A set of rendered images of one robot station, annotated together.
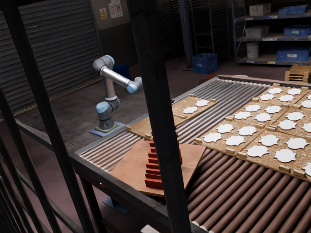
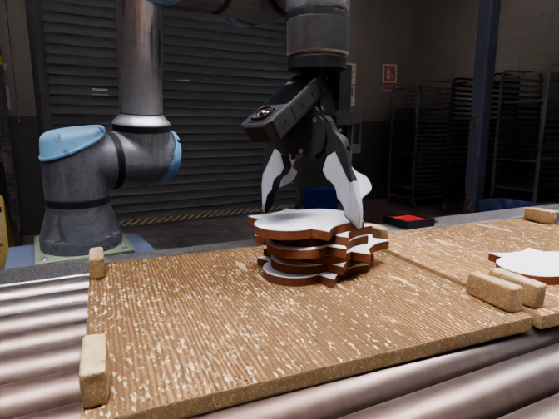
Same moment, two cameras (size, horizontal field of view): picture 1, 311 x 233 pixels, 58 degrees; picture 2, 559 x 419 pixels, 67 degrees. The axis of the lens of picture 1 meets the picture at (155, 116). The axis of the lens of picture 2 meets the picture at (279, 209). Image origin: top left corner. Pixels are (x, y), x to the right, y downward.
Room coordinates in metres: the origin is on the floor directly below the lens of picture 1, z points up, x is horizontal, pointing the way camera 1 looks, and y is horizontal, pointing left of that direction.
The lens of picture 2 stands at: (1.76, -0.11, 1.12)
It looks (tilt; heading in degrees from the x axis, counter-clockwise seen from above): 11 degrees down; 14
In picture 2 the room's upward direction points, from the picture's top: straight up
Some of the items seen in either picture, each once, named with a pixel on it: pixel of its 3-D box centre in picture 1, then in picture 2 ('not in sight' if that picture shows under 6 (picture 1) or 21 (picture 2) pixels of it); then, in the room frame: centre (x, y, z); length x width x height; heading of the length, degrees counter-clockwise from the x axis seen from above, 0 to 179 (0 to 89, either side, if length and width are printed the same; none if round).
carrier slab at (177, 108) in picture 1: (189, 107); (529, 253); (2.47, -0.33, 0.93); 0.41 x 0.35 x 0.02; 126
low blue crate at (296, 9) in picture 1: (293, 9); not in sight; (5.84, -3.12, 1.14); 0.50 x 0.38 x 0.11; 52
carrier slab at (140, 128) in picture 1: (155, 124); (276, 292); (2.23, 0.01, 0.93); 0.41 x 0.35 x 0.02; 127
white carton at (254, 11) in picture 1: (260, 9); not in sight; (6.40, -2.68, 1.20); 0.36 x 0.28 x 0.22; 31
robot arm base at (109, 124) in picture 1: (105, 121); (80, 219); (2.47, 0.47, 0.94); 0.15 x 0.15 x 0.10
